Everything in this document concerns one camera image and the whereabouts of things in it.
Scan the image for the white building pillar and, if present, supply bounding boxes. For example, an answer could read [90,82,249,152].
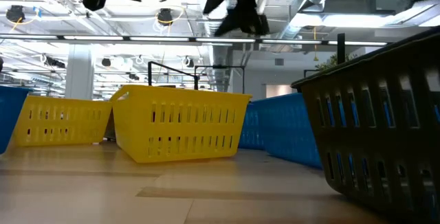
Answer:
[65,43,94,100]

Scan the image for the long ceiling light strip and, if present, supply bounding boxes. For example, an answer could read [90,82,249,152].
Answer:
[0,34,389,47]

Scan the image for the black vertical post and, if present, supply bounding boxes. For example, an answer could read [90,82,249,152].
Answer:
[337,32,346,65]

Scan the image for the yellow plastic slotted basket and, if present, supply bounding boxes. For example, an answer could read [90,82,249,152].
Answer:
[109,84,253,164]
[13,95,113,147]

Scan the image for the blue plastic slotted basket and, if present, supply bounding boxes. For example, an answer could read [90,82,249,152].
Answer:
[238,102,266,150]
[0,85,34,155]
[254,92,323,170]

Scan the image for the black ceiling-mounted device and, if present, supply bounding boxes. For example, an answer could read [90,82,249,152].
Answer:
[157,8,175,25]
[5,5,26,24]

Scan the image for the potted green plant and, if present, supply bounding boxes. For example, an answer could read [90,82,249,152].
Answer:
[315,52,358,72]

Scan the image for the black plastic slotted basket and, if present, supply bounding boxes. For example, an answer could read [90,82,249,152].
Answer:
[104,109,117,141]
[290,27,440,224]

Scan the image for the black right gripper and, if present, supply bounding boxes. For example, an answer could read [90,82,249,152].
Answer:
[202,0,276,37]

